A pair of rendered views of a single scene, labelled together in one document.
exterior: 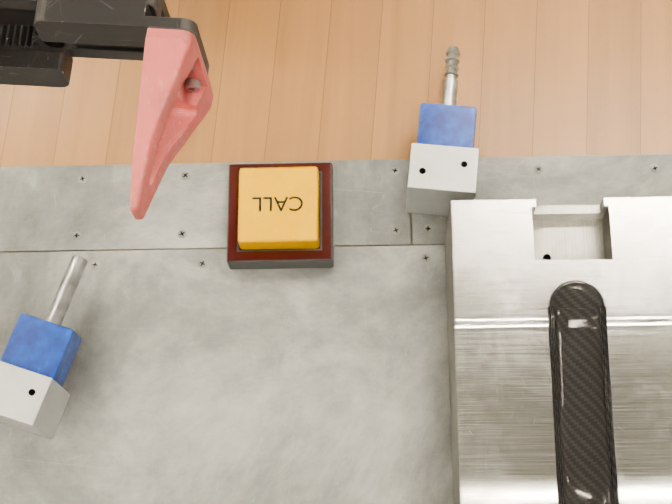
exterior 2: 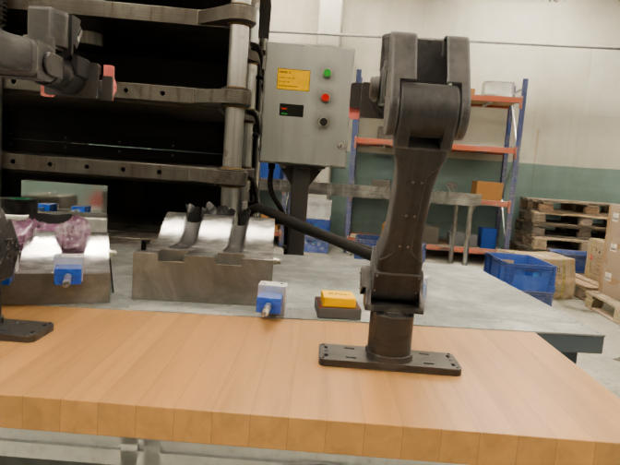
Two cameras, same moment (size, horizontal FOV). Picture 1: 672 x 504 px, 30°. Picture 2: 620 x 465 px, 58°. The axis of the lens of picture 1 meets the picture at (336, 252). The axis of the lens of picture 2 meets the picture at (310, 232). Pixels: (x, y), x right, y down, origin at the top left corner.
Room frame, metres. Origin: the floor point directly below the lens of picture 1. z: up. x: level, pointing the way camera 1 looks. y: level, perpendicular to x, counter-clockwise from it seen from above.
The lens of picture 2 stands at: (1.34, -0.22, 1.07)
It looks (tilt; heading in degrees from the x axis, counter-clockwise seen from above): 7 degrees down; 169
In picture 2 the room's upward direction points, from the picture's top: 4 degrees clockwise
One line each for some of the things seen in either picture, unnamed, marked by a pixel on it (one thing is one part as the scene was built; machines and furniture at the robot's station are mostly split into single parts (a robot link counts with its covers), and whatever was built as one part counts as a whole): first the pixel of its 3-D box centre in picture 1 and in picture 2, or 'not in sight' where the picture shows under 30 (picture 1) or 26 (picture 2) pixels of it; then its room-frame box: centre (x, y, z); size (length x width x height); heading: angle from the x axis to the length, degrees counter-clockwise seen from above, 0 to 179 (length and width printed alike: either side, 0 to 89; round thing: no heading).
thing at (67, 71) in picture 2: not in sight; (51, 67); (0.27, -0.49, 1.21); 0.07 x 0.06 x 0.07; 169
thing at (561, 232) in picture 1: (568, 237); (229, 265); (0.27, -0.16, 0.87); 0.05 x 0.05 x 0.04; 83
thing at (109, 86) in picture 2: not in sight; (100, 84); (0.15, -0.43, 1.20); 0.09 x 0.07 x 0.07; 169
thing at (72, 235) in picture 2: not in sight; (46, 229); (0.09, -0.54, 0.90); 0.26 x 0.18 x 0.08; 10
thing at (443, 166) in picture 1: (446, 123); (268, 304); (0.39, -0.10, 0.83); 0.13 x 0.05 x 0.05; 167
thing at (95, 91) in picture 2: not in sight; (66, 77); (0.21, -0.48, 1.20); 0.10 x 0.07 x 0.07; 79
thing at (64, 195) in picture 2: not in sight; (89, 204); (-0.81, -0.63, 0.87); 0.50 x 0.27 x 0.17; 173
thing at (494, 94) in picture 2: not in sight; (429, 169); (-5.48, 2.59, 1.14); 2.06 x 0.65 x 2.27; 73
